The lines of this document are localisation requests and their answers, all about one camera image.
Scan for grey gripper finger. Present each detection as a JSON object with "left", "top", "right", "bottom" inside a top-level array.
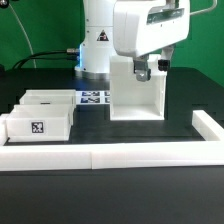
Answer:
[
  {"left": 133, "top": 56, "right": 151, "bottom": 82},
  {"left": 158, "top": 45, "right": 174, "bottom": 72}
]

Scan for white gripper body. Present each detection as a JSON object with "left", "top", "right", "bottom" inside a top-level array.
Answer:
[{"left": 113, "top": 0, "right": 190, "bottom": 58}]

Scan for white drawer cabinet box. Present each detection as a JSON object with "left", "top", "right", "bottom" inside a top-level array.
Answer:
[{"left": 110, "top": 54, "right": 167, "bottom": 121}]

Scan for white front drawer tray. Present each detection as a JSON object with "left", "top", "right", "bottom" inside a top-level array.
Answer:
[{"left": 6, "top": 104, "right": 74, "bottom": 142}]

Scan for white drawer tray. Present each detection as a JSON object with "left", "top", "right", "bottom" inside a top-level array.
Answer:
[
  {"left": 6, "top": 104, "right": 74, "bottom": 142},
  {"left": 19, "top": 89, "right": 76, "bottom": 107}
]

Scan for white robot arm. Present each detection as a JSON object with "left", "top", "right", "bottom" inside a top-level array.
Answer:
[{"left": 75, "top": 0, "right": 190, "bottom": 79}]

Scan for white rear drawer tray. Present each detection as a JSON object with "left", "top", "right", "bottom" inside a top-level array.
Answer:
[{"left": 19, "top": 89, "right": 76, "bottom": 107}]

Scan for white fiducial marker sheet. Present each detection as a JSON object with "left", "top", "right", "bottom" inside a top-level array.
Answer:
[{"left": 76, "top": 90, "right": 110, "bottom": 105}]

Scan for white U-shaped fence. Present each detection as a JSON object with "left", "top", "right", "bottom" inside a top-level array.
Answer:
[{"left": 0, "top": 110, "right": 224, "bottom": 171}]

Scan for black power cables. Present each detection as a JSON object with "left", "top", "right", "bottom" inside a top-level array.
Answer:
[{"left": 11, "top": 48, "right": 81, "bottom": 70}]

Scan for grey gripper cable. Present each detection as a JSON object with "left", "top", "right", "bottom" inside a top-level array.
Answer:
[{"left": 189, "top": 0, "right": 218, "bottom": 17}]

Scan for thin white cable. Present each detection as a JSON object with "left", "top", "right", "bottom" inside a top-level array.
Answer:
[{"left": 9, "top": 3, "right": 38, "bottom": 69}]

